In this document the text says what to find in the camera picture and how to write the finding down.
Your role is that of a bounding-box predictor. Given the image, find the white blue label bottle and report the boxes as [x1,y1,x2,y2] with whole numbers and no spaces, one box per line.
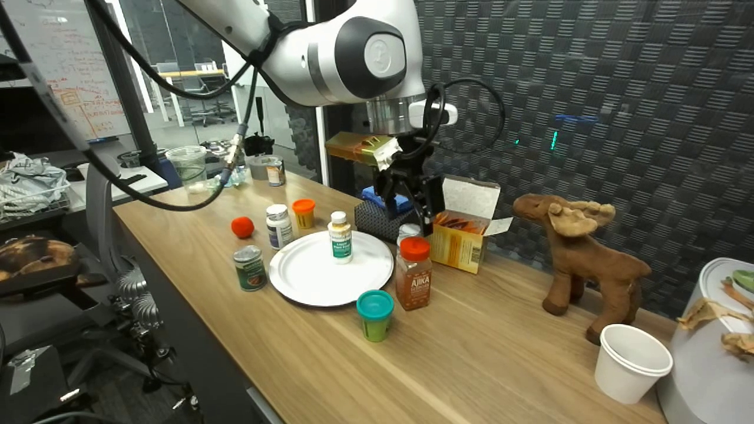
[267,202,293,248]

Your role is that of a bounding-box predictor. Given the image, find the green label tin can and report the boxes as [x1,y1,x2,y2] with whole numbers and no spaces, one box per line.
[232,244,268,289]

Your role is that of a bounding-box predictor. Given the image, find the green label supplement bottle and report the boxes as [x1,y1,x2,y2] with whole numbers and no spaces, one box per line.
[328,211,350,262]

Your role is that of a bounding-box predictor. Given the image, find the clear plastic container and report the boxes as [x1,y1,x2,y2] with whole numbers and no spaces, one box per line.
[248,155,284,185]

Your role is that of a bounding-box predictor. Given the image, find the orange lid yellow tub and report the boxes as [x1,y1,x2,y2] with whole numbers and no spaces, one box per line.
[293,197,316,229]

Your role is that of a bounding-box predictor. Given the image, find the brown plush moose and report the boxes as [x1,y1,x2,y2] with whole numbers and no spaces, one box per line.
[514,193,651,343]

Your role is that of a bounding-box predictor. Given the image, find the teal lid green tub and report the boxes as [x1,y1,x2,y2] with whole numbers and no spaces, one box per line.
[355,289,393,342]

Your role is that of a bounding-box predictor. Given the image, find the blue folded cloth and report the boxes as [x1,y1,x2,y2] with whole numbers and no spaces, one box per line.
[361,185,413,214]

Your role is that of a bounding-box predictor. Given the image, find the grey foam block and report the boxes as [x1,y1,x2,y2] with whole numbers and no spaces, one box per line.
[353,202,417,242]

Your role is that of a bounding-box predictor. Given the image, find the orange ball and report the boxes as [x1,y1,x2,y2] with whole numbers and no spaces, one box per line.
[231,216,254,241]

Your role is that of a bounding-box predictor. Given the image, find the small white bottle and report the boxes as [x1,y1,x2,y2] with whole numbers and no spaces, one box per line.
[395,224,421,248]

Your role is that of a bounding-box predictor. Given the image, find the open yellow cardboard box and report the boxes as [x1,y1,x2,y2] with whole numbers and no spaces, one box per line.
[432,177,510,274]

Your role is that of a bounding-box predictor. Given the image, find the white paper plate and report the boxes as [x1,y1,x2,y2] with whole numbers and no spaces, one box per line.
[268,231,393,308]

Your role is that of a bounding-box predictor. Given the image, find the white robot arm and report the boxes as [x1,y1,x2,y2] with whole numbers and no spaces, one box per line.
[179,0,455,229]

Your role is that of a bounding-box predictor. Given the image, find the white paper cup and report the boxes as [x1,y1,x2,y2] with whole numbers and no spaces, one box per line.
[593,322,674,406]

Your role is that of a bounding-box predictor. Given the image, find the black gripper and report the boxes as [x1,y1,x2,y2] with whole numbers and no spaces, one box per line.
[374,131,436,235]

